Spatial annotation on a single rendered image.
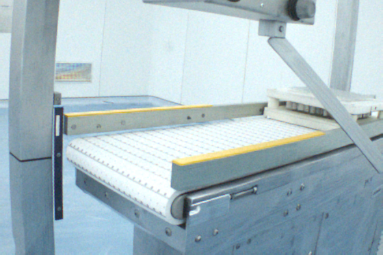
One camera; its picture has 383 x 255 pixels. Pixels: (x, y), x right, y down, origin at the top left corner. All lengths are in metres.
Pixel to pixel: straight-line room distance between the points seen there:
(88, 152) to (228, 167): 0.22
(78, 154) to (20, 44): 0.19
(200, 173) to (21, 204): 0.34
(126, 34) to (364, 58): 3.53
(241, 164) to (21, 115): 0.34
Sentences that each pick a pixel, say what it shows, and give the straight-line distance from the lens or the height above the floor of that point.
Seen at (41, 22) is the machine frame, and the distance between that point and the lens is 0.66.
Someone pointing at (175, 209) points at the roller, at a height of 0.83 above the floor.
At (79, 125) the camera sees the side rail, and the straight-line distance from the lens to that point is 0.69.
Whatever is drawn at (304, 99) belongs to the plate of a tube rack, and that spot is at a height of 0.92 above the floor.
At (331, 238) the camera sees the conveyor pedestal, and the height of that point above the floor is 0.59.
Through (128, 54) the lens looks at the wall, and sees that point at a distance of 6.19.
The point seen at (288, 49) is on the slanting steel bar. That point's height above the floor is 1.03.
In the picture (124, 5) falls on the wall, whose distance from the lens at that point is 6.13.
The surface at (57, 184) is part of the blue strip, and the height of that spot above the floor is 0.77.
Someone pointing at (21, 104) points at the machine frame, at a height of 0.91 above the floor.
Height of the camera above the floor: 1.03
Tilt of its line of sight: 9 degrees down
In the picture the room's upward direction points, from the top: 5 degrees clockwise
